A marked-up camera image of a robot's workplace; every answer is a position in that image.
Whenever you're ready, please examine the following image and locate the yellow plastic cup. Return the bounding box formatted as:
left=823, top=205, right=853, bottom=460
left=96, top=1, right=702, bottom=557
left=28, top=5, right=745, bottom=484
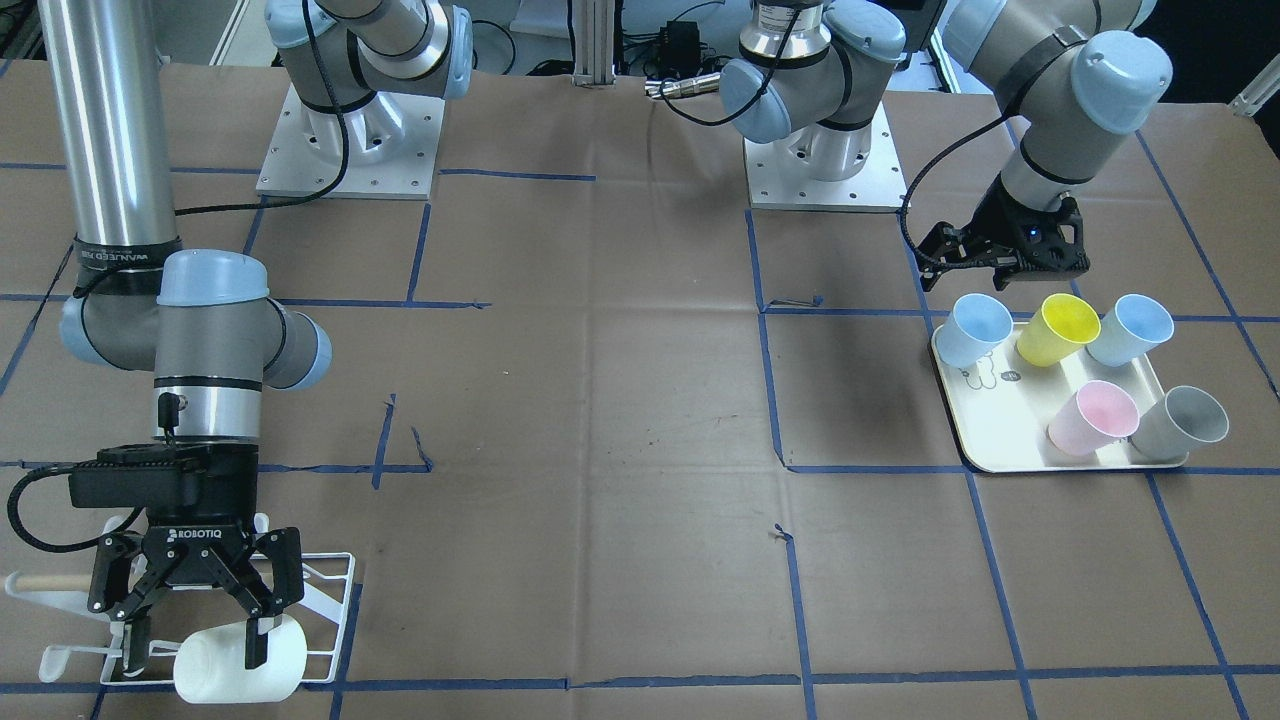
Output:
left=1016, top=293, right=1101, bottom=366

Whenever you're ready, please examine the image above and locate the pink plastic cup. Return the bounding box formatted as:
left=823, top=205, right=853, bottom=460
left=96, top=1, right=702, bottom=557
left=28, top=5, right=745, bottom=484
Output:
left=1047, top=380, right=1140, bottom=456

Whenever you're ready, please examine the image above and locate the cream plastic tray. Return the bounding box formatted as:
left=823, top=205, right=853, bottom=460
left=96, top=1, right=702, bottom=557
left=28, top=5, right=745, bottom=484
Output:
left=934, top=322, right=1188, bottom=473

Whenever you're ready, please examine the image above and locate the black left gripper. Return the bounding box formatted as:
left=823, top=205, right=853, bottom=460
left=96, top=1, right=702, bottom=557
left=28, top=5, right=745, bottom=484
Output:
left=915, top=179, right=1091, bottom=292

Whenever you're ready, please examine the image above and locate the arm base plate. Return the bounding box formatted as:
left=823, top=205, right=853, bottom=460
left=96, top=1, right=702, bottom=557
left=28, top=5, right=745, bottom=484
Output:
left=256, top=88, right=445, bottom=200
left=744, top=105, right=906, bottom=213

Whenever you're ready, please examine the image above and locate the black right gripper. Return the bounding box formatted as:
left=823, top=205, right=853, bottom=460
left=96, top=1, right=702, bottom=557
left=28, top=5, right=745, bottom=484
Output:
left=87, top=445, right=305, bottom=678

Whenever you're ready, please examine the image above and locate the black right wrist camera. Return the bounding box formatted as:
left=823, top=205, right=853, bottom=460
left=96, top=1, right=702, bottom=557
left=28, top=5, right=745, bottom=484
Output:
left=69, top=445, right=207, bottom=509

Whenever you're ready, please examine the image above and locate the aluminium frame post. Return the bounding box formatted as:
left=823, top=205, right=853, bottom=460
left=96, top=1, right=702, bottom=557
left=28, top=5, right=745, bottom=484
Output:
left=567, top=0, right=622, bottom=87

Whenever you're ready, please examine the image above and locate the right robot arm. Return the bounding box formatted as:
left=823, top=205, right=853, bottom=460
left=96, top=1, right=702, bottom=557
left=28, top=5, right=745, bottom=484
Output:
left=6, top=1, right=332, bottom=678

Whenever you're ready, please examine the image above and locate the white plastic cup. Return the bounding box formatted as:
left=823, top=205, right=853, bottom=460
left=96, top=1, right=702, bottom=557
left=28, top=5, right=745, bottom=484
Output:
left=173, top=615, right=307, bottom=705

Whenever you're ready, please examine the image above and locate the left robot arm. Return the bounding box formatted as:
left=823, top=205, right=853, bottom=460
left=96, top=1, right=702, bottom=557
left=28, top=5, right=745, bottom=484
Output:
left=718, top=1, right=1172, bottom=290

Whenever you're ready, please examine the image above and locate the light blue cup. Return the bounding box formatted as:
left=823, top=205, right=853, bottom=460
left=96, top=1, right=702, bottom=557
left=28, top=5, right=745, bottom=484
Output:
left=1085, top=293, right=1175, bottom=366
left=934, top=293, right=1012, bottom=369

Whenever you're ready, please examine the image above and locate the white wire cup rack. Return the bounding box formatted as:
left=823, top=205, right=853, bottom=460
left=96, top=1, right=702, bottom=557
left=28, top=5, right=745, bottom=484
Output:
left=4, top=552, right=356, bottom=691

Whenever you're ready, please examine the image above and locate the grey plastic cup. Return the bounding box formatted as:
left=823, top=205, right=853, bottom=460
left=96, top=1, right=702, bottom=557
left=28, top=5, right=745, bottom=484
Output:
left=1130, top=386, right=1230, bottom=460

